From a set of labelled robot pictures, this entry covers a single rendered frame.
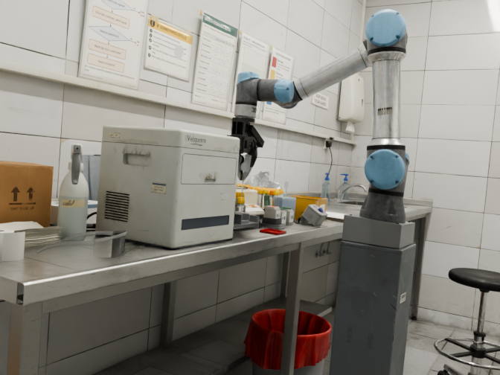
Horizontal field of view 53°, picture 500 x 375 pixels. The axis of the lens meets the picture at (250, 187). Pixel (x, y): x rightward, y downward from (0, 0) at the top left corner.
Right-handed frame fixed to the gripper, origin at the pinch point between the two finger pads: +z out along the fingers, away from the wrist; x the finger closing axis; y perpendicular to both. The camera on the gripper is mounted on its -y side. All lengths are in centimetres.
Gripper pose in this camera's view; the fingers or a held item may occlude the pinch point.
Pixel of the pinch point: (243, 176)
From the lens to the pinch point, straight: 175.5
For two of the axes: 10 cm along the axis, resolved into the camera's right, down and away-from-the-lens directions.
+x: 8.6, 0.9, -5.0
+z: -0.8, 10.0, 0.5
